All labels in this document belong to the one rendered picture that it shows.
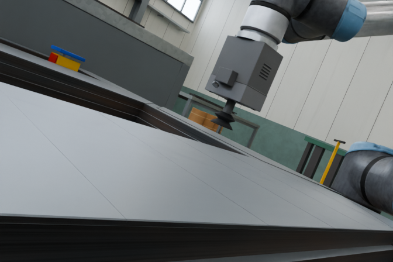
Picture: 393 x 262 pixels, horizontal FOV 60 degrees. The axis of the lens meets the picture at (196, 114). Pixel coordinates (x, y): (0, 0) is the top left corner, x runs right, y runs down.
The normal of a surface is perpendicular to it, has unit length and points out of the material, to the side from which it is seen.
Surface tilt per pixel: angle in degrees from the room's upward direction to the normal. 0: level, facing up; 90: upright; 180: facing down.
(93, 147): 0
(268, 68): 90
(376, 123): 90
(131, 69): 90
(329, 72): 90
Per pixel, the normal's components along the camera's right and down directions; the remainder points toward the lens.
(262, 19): -0.22, -0.06
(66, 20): 0.65, 0.30
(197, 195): 0.39, -0.92
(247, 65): -0.65, -0.25
